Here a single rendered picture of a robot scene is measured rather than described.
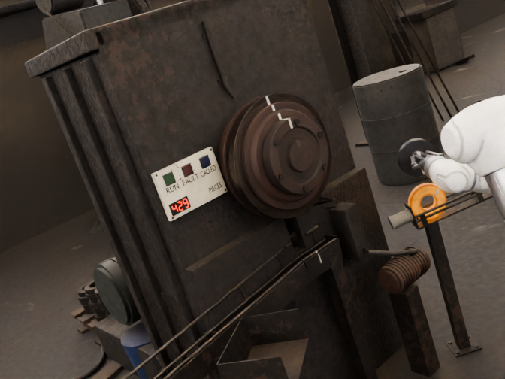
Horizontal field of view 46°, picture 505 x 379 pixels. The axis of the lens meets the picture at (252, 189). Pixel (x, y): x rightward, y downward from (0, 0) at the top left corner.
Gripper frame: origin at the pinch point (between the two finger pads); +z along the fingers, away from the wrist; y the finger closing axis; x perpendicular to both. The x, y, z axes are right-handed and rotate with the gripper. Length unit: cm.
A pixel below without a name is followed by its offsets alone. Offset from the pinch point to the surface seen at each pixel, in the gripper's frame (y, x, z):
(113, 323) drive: -172, -71, 93
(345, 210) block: -33.7, -12.5, -1.2
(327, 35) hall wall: 135, -32, 857
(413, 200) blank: -5.5, -18.8, 0.4
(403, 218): -11.5, -24.5, -0.8
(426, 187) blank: 0.9, -15.3, 0.4
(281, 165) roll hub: -54, 20, -22
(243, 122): -61, 38, -18
